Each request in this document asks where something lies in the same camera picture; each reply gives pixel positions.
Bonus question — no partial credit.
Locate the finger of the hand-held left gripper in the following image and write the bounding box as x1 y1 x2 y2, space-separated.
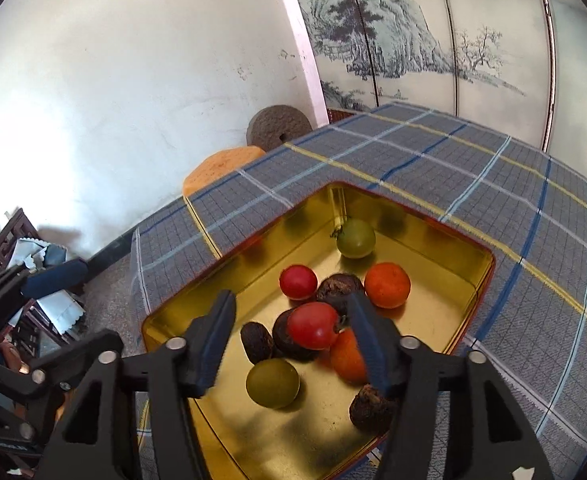
0 329 124 401
0 258 90 321

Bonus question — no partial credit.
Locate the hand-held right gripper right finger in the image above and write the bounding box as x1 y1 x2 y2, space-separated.
346 292 554 480

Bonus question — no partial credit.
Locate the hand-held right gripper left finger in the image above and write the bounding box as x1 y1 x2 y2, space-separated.
36 289 237 480

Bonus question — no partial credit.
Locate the orange mandarin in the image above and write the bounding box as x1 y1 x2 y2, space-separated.
329 329 371 385
364 262 411 309

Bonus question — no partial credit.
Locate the brown wrinkled passion fruit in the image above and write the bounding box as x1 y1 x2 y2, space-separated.
272 309 321 362
316 273 365 316
349 384 399 432
240 322 275 365

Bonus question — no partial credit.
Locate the gold metal tin tray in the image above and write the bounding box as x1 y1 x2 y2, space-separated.
140 181 497 480

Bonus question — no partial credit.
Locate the red cherry tomato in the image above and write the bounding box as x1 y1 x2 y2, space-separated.
279 265 319 301
286 302 341 351

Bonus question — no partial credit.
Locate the smooth green fruit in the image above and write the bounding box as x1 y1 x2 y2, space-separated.
246 358 301 408

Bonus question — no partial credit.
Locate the green tomato with stem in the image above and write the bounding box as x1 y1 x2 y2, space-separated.
331 217 377 260

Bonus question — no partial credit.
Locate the white scalloped cloth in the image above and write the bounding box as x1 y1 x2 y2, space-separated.
12 237 69 271
36 290 86 336

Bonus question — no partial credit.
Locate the dark wooden chair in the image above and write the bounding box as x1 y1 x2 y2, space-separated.
0 207 89 361

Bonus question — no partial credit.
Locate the orange cushion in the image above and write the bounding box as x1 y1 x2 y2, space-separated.
182 145 267 196

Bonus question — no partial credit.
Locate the grey plaid tablecloth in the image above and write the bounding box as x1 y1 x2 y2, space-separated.
132 101 587 480

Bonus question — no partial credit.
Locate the grey round millstone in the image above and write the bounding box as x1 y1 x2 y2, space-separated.
246 105 313 152

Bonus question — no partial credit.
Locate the landscape painted folding screen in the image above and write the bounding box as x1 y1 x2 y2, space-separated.
283 0 587 161

